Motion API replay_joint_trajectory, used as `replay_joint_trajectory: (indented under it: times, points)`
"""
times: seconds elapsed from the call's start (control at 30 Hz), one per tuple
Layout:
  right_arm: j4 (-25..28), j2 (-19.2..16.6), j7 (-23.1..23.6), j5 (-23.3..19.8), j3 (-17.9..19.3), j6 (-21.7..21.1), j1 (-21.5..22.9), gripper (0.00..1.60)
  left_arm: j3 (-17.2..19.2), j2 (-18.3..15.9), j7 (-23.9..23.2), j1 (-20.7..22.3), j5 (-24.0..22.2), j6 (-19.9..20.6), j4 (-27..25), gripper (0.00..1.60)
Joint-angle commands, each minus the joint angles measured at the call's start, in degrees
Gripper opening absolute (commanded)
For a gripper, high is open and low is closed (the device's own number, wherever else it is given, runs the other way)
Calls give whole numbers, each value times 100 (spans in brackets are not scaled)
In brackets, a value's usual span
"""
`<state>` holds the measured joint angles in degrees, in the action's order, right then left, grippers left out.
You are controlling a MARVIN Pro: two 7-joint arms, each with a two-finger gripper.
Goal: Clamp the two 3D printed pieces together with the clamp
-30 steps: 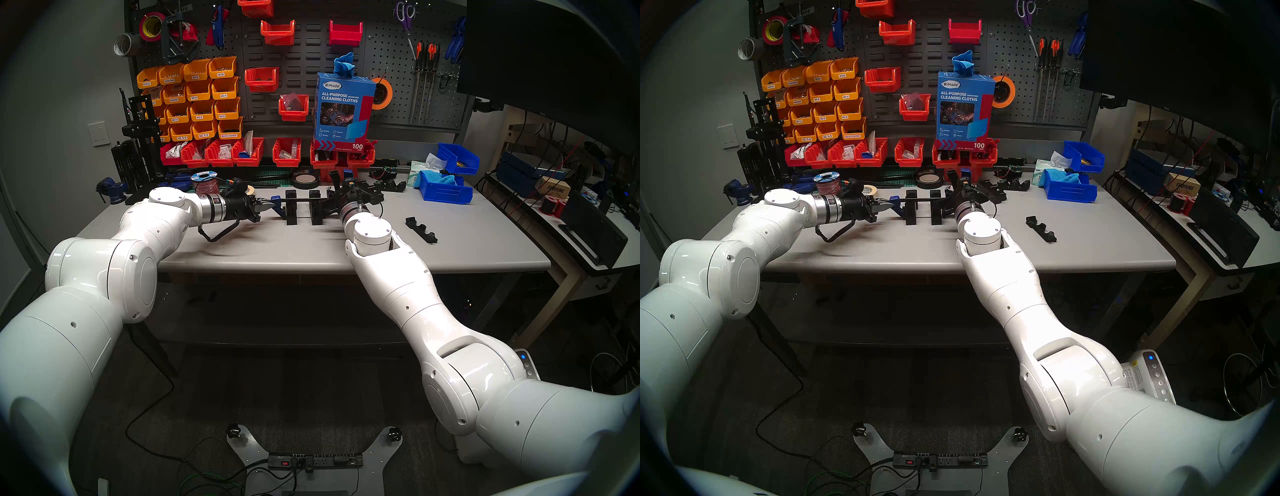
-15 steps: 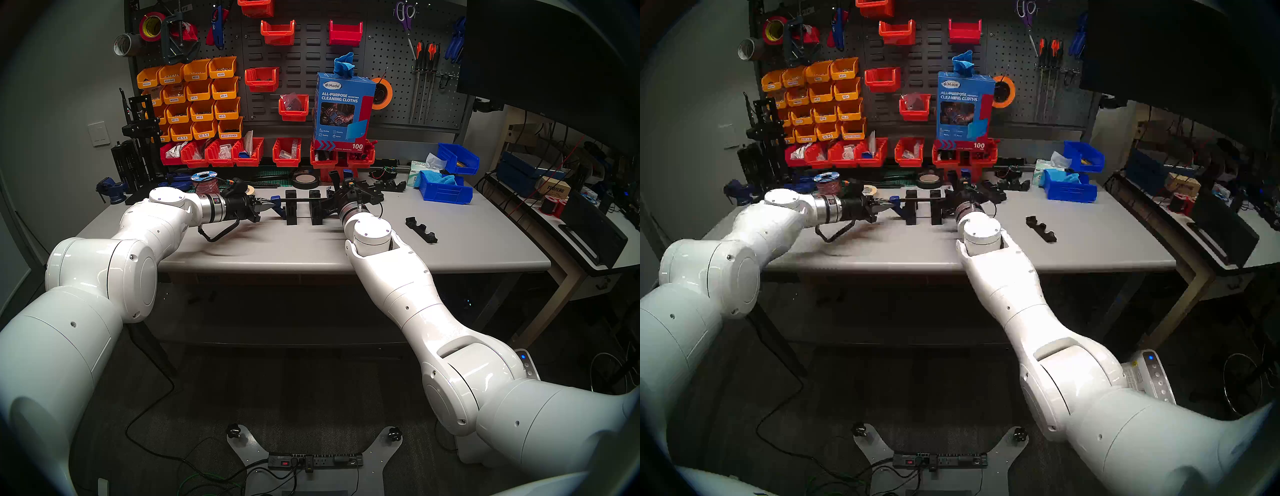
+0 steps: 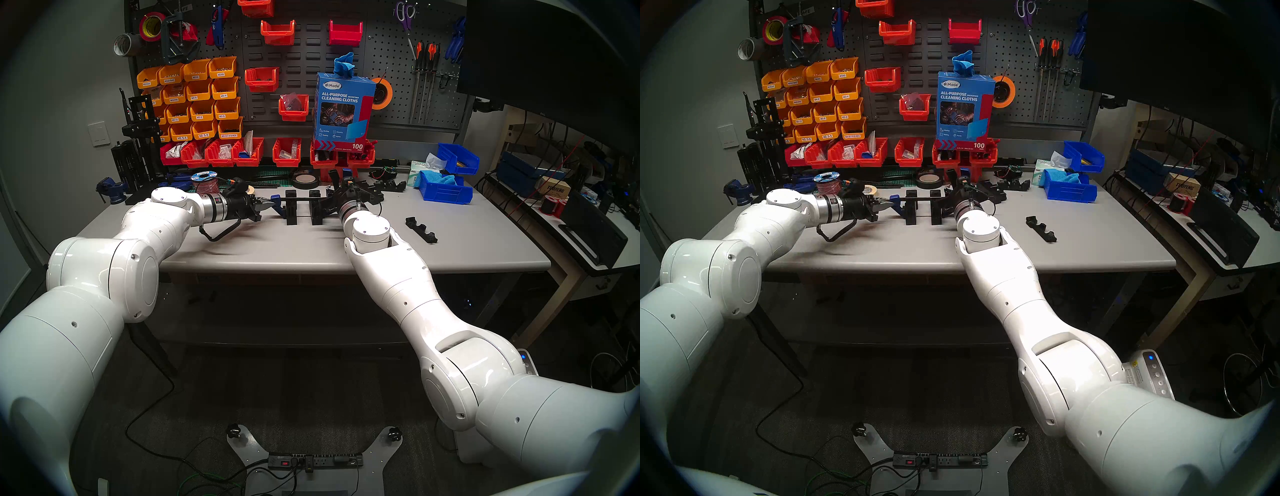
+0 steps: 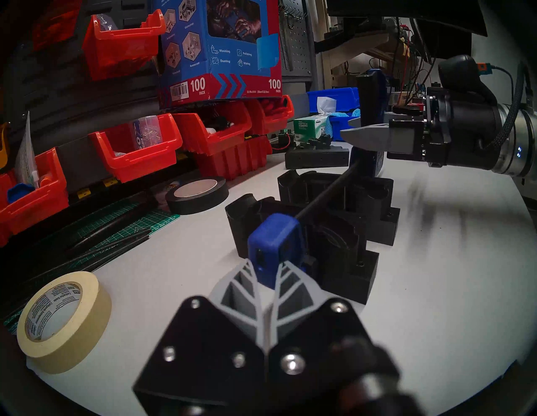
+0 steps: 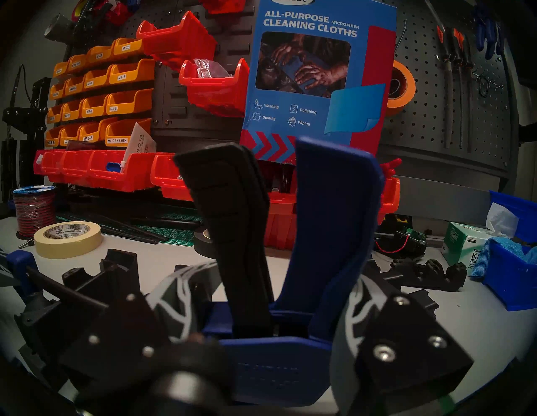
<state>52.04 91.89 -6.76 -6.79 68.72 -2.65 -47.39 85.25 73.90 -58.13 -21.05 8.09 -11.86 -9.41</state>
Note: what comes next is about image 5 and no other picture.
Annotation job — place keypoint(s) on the black press stand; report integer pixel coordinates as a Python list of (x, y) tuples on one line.
[(29, 121)]

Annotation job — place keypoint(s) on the red hanging tool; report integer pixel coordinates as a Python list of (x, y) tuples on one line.
[(117, 10)]

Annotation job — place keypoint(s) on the dark grey tool wall panel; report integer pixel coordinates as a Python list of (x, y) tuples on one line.
[(423, 117)]

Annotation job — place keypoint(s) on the orange storage bin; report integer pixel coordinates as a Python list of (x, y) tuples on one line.
[(74, 85), (119, 134), (94, 132), (127, 47), (100, 55), (129, 102), (54, 114), (131, 72), (72, 110), (69, 135), (94, 106), (61, 69), (52, 137), (57, 91), (77, 63), (96, 79)]

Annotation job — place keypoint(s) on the orange tape roll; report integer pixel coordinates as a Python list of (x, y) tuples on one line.
[(402, 88)]

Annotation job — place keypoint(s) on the dark grey clamp tool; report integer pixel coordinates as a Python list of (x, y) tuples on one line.
[(92, 21)]

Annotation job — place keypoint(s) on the red storage bin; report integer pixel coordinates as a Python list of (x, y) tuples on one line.
[(222, 5), (77, 170), (38, 163), (214, 94), (54, 167), (184, 40), (126, 180), (168, 180), (390, 197), (281, 197)]

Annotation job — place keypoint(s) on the green white tissue box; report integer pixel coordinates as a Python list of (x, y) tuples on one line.
[(461, 247)]

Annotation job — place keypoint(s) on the light blue folded cloth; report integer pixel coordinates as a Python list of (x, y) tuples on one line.
[(486, 256)]

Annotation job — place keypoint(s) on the red yellow tape roll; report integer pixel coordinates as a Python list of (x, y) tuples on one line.
[(79, 9)]

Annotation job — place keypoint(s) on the green cutting mat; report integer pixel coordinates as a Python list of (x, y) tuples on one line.
[(176, 237)]

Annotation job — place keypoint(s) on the black module green circuit board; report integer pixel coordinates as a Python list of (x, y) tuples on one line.
[(405, 243)]

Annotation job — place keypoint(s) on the grey duct tape roll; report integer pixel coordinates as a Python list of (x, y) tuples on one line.
[(58, 27)]

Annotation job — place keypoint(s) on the beige masking tape roll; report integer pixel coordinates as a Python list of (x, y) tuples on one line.
[(67, 243)]

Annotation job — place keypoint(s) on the black tall printed piece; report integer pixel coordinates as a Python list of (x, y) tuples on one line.
[(117, 272)]

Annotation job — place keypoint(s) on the white paper packet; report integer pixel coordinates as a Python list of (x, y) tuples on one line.
[(140, 144)]

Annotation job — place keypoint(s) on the red nested bins stack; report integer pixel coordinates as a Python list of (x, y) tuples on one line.
[(281, 226)]

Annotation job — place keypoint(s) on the metal hanging hook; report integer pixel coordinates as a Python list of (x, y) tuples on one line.
[(486, 81)]

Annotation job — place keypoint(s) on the black tape roll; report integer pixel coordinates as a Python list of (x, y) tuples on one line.
[(205, 243)]

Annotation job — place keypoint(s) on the blue cleaning cloths box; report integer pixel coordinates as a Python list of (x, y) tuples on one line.
[(319, 84)]

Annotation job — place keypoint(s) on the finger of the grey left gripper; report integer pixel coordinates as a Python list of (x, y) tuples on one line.
[(8, 277)]

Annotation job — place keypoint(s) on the blue storage bin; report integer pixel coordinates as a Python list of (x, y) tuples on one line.
[(524, 218), (512, 281)]

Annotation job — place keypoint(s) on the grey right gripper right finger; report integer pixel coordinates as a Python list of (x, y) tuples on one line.
[(402, 348)]

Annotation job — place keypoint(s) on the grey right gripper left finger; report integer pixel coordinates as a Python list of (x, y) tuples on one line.
[(117, 335)]

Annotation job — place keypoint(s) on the blue bar clamp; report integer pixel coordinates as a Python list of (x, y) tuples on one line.
[(331, 235)]

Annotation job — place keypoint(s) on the black lumpy printed part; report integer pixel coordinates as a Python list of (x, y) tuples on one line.
[(436, 276)]

